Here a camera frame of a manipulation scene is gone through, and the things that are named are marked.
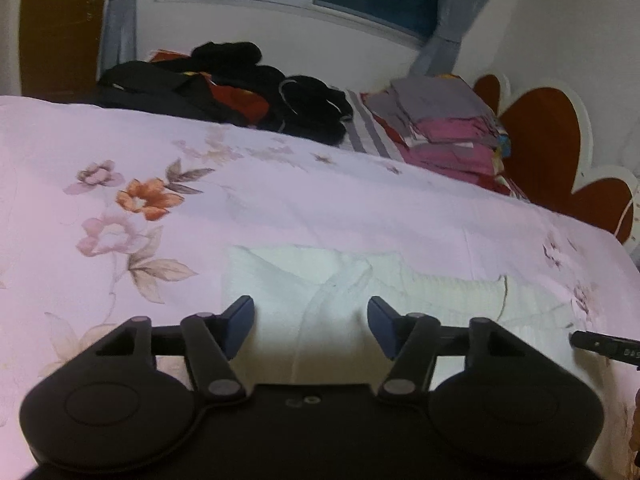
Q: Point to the pile of dark clothes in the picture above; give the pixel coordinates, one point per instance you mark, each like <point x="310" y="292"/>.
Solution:
<point x="165" y="90"/>

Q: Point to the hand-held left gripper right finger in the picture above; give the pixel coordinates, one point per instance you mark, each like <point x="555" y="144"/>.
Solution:
<point x="381" y="325"/>

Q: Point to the grey-blue curtain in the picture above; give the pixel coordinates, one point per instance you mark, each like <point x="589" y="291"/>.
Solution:
<point x="119" y="15"/>
<point x="442" y="20"/>

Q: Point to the grey striped cloth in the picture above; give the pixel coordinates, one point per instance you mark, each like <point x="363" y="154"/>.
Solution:
<point x="365" y="127"/>

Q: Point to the red and white headboard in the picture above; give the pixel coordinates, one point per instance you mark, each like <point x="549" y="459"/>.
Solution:
<point x="545" y="145"/>

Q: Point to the white knit sweater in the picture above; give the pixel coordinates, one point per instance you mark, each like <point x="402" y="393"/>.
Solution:
<point x="350" y="280"/>

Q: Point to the brown wooden door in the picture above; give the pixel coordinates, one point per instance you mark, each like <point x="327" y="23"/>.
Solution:
<point x="60" y="25"/>

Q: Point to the stack of folded clothes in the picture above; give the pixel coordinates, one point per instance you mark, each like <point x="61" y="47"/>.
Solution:
<point x="440" y="125"/>

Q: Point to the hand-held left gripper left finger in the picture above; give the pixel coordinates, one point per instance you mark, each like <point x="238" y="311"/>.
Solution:
<point x="240" y="321"/>

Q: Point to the bed with pink floral sheet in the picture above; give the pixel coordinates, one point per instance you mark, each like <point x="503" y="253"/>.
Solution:
<point x="250" y="200"/>

